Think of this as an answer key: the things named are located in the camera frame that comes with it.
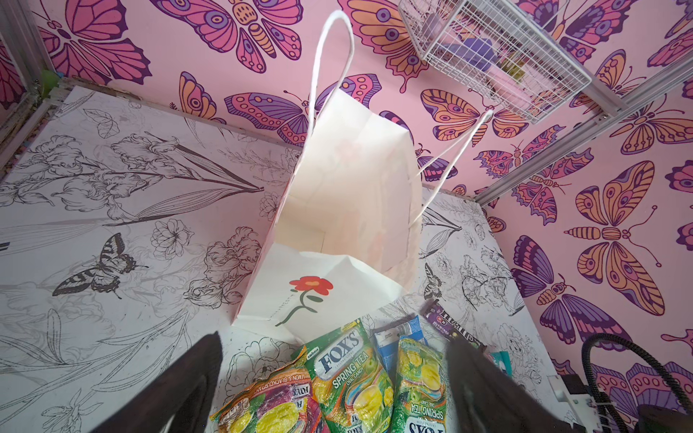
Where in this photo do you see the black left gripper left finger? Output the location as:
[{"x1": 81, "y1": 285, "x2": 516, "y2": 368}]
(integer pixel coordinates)
[{"x1": 94, "y1": 333, "x2": 223, "y2": 432}]

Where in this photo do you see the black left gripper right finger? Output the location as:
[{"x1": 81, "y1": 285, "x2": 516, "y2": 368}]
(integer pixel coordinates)
[{"x1": 446, "y1": 338, "x2": 577, "y2": 433}]

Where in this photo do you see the orange Fox's candy bag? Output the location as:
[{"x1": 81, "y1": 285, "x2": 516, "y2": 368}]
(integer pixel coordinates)
[{"x1": 210, "y1": 360, "x2": 330, "y2": 433}]

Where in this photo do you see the white paper bag with flower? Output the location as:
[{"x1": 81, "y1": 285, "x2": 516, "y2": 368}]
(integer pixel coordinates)
[{"x1": 232, "y1": 9, "x2": 494, "y2": 345}]

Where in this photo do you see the teal snack packet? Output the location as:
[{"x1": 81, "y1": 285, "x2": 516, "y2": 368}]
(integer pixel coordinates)
[{"x1": 490, "y1": 351, "x2": 513, "y2": 377}]

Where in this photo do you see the green Fox's spring tea bag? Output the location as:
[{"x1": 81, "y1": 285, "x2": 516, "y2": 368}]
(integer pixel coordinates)
[{"x1": 293, "y1": 320, "x2": 395, "y2": 433}]

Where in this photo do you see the purple snack bar wrapper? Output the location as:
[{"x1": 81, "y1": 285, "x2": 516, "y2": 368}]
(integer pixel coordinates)
[{"x1": 422, "y1": 299, "x2": 485, "y2": 351}]

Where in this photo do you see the blue snack packet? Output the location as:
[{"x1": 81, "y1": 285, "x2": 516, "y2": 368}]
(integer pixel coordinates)
[{"x1": 373, "y1": 314, "x2": 428, "y2": 379}]

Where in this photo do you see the black corrugated cable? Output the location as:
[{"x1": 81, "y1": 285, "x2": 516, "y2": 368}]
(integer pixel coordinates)
[{"x1": 581, "y1": 332, "x2": 693, "y2": 433}]

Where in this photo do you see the aluminium frame post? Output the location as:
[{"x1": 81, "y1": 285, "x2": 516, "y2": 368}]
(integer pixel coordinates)
[{"x1": 474, "y1": 52, "x2": 692, "y2": 206}]

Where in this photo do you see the white wire basket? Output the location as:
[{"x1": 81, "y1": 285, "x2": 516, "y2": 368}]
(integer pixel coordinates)
[{"x1": 398, "y1": 1, "x2": 592, "y2": 124}]

